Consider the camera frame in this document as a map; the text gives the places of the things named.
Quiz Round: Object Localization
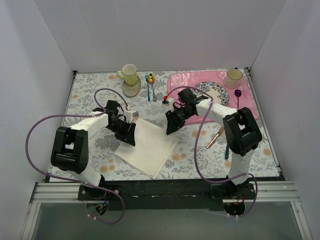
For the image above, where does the blue fork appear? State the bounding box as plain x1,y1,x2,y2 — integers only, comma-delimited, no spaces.
145,73,151,102

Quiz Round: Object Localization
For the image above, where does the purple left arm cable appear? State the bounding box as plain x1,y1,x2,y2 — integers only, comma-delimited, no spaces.
26,88,131,225

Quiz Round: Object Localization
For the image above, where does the yellow green mug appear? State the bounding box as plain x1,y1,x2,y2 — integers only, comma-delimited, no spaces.
117,64,138,86

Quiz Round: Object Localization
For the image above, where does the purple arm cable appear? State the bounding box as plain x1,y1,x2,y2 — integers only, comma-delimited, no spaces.
166,86,258,219
26,88,131,225

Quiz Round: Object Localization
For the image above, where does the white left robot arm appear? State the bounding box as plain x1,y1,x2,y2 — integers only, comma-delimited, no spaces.
50,100,139,200

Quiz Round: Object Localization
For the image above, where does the cream enamel mug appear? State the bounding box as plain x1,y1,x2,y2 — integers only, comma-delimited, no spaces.
223,67,243,89

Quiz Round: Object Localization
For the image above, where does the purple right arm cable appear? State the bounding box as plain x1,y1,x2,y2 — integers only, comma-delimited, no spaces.
166,86,258,219

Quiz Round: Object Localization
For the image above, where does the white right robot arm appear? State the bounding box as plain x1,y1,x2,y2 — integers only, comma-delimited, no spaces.
162,86,263,199

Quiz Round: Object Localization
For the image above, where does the white cloth napkin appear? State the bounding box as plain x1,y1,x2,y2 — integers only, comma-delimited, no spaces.
114,117,179,179

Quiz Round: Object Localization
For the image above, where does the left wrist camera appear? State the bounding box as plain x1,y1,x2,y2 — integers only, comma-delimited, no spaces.
123,110,139,123

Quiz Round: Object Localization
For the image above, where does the rainbow gold spoon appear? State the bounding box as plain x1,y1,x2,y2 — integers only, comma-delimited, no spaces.
147,73,157,102

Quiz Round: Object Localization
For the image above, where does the woven round coaster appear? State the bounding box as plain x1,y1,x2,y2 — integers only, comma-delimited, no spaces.
122,76,141,98

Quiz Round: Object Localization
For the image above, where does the blue floral plate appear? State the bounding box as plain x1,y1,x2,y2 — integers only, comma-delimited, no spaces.
193,81,229,106

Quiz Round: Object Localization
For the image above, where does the pink floral placemat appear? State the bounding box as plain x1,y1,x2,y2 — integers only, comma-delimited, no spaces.
167,70,259,120

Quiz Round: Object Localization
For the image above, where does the purple spoon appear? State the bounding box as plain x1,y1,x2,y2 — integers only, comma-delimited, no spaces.
234,89,242,108

